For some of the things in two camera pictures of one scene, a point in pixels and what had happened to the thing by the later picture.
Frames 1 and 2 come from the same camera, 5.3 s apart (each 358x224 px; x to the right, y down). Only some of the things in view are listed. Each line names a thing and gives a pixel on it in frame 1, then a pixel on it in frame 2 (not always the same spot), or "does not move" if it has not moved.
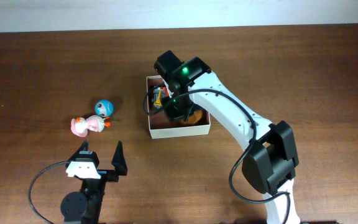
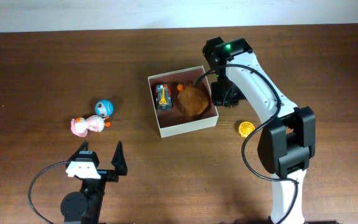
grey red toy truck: (158, 93) does not move
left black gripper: (105, 173) does not move
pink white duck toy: (79, 127) does not move
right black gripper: (175, 111) → (224, 99)
